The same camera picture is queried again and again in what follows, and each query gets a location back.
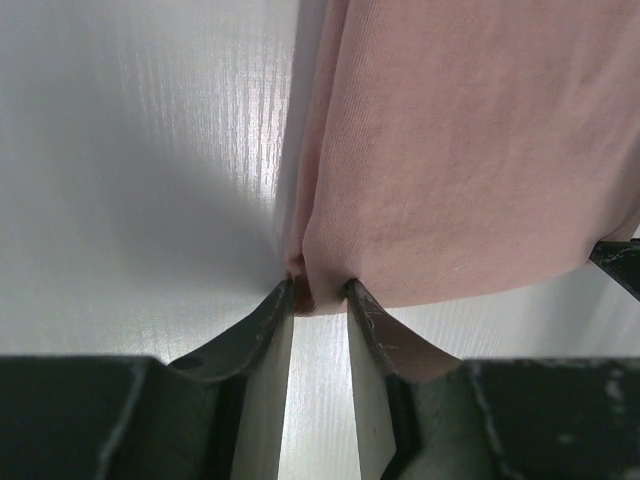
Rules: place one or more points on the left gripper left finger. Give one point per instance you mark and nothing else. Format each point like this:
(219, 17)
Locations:
(214, 413)

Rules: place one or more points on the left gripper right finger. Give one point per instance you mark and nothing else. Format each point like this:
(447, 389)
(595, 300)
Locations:
(422, 413)

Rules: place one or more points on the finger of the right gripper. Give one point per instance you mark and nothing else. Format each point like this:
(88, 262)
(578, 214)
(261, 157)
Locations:
(620, 261)

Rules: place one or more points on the pink t shirt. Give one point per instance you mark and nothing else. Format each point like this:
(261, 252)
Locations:
(462, 148)

